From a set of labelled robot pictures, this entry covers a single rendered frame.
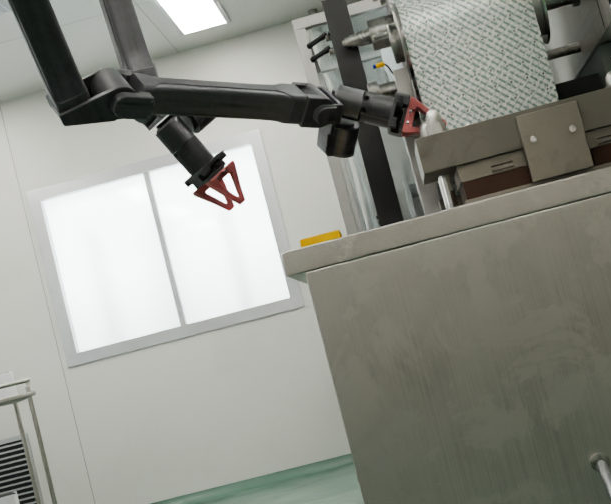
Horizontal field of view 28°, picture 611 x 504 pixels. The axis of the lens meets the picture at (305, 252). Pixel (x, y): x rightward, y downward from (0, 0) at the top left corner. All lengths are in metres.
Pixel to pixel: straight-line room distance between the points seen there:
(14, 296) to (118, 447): 1.18
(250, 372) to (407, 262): 5.92
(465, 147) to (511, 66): 0.28
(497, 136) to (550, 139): 0.09
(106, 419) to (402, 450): 6.15
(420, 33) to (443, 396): 0.69
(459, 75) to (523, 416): 0.65
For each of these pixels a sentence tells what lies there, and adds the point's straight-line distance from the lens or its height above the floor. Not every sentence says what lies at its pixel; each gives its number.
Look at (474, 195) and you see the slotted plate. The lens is 2.06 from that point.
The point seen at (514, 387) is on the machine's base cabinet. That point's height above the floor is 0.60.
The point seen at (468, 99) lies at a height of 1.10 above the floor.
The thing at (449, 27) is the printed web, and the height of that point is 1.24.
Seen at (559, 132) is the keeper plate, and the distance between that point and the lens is 2.05.
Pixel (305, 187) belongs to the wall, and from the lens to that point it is 7.87.
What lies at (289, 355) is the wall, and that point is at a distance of 7.83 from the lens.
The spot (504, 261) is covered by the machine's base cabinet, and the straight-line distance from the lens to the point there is 1.98.
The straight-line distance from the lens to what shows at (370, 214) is 3.28.
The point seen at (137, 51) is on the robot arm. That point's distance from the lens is 2.37.
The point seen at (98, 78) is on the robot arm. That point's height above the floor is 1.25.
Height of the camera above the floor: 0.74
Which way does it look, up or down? 4 degrees up
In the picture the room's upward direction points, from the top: 14 degrees counter-clockwise
